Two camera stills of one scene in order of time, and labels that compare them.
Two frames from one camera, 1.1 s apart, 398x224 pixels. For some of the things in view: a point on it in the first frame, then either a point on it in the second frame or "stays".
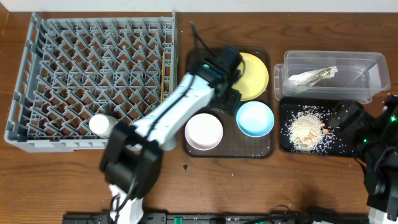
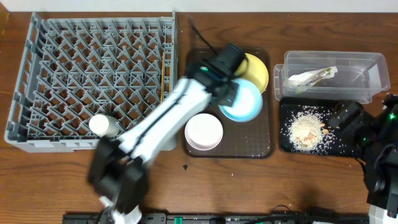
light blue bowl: [255, 119] → [247, 104]
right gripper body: [360, 124] stays
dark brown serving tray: [236, 144] stays
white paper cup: [102, 124] stays
